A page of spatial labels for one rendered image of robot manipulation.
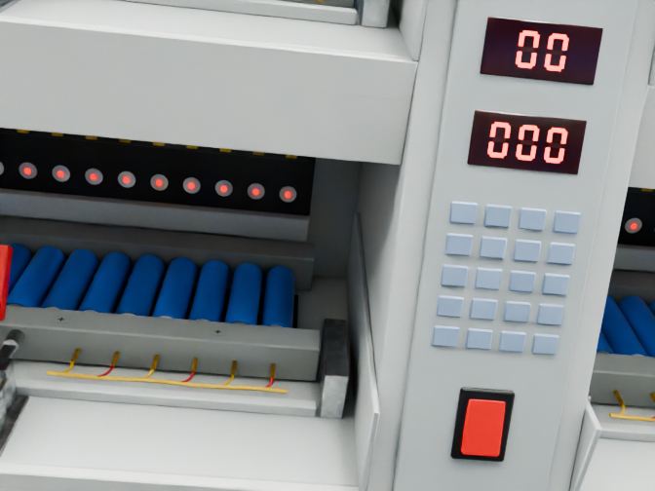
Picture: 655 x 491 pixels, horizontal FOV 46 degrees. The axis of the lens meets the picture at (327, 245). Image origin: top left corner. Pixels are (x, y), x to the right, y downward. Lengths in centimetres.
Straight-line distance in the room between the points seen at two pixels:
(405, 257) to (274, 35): 11
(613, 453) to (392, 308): 16
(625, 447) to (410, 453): 13
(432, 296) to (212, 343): 13
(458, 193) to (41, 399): 23
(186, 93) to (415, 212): 11
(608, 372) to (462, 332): 13
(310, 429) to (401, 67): 18
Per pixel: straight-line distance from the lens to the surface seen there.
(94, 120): 33
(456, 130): 31
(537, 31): 32
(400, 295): 33
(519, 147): 32
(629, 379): 45
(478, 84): 31
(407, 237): 32
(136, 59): 32
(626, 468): 43
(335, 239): 52
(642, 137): 35
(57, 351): 43
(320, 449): 38
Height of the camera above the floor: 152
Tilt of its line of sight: 13 degrees down
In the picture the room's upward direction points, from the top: 6 degrees clockwise
